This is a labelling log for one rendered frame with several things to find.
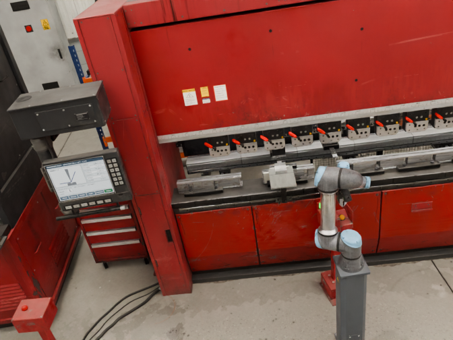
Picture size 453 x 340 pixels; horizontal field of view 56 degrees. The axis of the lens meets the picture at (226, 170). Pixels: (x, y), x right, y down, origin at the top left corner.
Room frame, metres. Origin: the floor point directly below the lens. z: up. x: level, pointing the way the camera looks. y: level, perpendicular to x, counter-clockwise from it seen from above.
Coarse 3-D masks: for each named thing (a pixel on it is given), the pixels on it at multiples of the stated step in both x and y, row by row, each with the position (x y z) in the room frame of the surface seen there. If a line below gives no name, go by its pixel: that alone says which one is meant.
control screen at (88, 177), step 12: (48, 168) 2.25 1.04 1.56; (60, 168) 2.25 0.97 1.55; (72, 168) 2.25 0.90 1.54; (84, 168) 2.25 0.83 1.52; (96, 168) 2.25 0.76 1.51; (60, 180) 2.25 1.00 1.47; (72, 180) 2.25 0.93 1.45; (84, 180) 2.25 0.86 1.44; (96, 180) 2.25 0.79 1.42; (108, 180) 2.25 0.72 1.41; (60, 192) 2.25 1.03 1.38; (72, 192) 2.25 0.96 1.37; (84, 192) 2.25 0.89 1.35; (96, 192) 2.25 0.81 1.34; (108, 192) 2.25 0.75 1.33
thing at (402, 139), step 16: (432, 128) 2.91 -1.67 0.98; (448, 128) 2.87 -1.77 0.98; (288, 144) 3.05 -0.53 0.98; (320, 144) 2.96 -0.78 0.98; (352, 144) 2.89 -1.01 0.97; (368, 144) 2.88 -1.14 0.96; (384, 144) 2.87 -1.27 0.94; (400, 144) 2.85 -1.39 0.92; (416, 144) 2.84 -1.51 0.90; (192, 160) 3.07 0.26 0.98; (208, 160) 3.02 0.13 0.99; (224, 160) 2.99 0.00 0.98; (240, 160) 2.97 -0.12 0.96; (256, 160) 2.96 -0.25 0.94; (272, 160) 2.95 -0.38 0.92; (288, 160) 2.94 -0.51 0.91; (304, 160) 2.94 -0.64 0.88
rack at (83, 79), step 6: (72, 48) 4.41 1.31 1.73; (72, 54) 4.41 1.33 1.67; (78, 60) 4.42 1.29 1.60; (78, 66) 4.41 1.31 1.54; (78, 72) 4.41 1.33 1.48; (84, 78) 4.41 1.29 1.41; (90, 78) 4.41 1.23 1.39; (102, 132) 4.41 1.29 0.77; (102, 138) 4.41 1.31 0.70; (108, 138) 4.41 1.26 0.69; (102, 144) 4.41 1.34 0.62; (288, 162) 4.35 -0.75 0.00; (204, 174) 4.38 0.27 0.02; (210, 174) 4.38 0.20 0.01
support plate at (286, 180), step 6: (288, 168) 2.67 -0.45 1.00; (270, 174) 2.63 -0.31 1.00; (282, 174) 2.61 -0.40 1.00; (288, 174) 2.59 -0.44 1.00; (270, 180) 2.56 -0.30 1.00; (276, 180) 2.54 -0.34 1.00; (282, 180) 2.53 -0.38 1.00; (288, 180) 2.52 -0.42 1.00; (294, 180) 2.50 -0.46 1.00; (276, 186) 2.47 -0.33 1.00; (282, 186) 2.45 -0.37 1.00; (288, 186) 2.44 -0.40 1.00; (294, 186) 2.44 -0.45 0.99
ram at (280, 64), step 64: (320, 0) 2.73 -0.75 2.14; (384, 0) 2.62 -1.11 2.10; (448, 0) 2.58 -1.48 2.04; (192, 64) 2.73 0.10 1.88; (256, 64) 2.69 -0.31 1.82; (320, 64) 2.65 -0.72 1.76; (384, 64) 2.62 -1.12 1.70; (448, 64) 2.58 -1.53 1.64; (192, 128) 2.74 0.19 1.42; (256, 128) 2.70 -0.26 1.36
